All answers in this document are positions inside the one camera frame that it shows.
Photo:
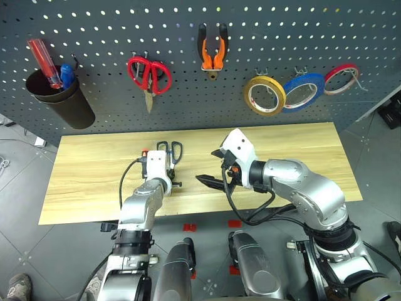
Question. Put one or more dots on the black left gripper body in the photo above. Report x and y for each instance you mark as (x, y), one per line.
(144, 169)

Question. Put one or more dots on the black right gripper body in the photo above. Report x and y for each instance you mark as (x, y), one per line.
(230, 166)

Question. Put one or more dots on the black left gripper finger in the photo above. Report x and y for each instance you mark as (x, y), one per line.
(172, 175)

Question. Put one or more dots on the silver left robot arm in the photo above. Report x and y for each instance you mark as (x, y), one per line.
(138, 203)

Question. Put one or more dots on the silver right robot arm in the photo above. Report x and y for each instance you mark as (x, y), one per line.
(307, 191)

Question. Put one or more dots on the yellow tape roll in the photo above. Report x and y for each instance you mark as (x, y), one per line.
(279, 94)

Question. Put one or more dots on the blue tape roll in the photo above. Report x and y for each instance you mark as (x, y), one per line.
(308, 82)

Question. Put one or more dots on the small black pegboard hook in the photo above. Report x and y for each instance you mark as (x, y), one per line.
(74, 60)

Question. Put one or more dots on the dark grey perforated pegboard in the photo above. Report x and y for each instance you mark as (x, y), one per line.
(125, 31)

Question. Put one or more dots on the red tape roll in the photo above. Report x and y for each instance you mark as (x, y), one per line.
(340, 70)

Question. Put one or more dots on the long metal pegboard hook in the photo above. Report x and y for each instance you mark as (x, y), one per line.
(360, 82)

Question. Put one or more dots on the silver left robot leg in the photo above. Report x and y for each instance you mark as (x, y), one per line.
(177, 269)

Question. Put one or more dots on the silver robot leg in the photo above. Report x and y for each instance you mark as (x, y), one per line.
(253, 266)
(177, 269)

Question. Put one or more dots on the silver right robot leg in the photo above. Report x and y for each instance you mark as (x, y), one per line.
(253, 266)

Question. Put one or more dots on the orange and black pliers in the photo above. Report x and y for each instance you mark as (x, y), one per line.
(208, 54)

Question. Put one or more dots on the black cup holder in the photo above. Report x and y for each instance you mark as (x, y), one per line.
(67, 105)

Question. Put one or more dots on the metal scissors hook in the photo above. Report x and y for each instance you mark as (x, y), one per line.
(136, 64)

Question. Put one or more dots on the black box on floor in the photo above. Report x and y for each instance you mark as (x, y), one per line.
(391, 111)

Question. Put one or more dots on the grey camouflage shoe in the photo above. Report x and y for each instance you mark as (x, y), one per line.
(19, 286)

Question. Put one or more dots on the black shoe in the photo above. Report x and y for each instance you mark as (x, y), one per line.
(395, 233)

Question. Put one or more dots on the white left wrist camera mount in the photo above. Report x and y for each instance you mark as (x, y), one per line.
(156, 166)

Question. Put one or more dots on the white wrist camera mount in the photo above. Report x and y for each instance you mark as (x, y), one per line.
(239, 149)
(156, 166)

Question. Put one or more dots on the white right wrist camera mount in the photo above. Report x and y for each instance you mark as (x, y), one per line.
(239, 149)

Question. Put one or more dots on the white pliers holder bracket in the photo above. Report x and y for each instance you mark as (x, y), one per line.
(213, 68)

